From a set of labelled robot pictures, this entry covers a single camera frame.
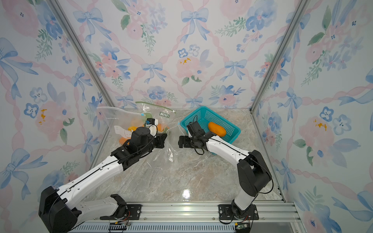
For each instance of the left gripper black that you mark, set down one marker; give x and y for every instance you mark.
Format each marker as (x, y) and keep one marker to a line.
(161, 139)

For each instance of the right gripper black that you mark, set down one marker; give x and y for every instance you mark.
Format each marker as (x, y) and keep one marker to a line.
(185, 143)

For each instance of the clear zip-top bag green print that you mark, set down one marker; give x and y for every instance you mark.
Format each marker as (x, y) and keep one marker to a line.
(165, 117)

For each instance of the orange mango basket back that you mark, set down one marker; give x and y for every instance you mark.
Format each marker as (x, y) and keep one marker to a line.
(217, 129)

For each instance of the clear plastic bag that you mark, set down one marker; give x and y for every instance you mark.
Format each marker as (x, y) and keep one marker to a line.
(121, 123)
(168, 157)

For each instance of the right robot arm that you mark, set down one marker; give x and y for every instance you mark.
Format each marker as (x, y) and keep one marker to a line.
(253, 173)

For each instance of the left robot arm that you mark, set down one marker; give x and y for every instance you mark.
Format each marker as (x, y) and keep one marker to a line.
(62, 209)

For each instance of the teal plastic basket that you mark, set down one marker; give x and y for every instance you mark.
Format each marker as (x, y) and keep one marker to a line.
(210, 120)

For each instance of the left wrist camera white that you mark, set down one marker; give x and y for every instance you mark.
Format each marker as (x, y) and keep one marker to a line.
(152, 125)

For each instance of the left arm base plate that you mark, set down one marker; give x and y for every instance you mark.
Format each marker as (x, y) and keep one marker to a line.
(128, 212)

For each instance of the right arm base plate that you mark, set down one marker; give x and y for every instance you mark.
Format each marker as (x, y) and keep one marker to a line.
(232, 212)

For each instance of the aluminium frame rail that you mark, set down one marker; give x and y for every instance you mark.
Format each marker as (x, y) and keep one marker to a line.
(199, 217)

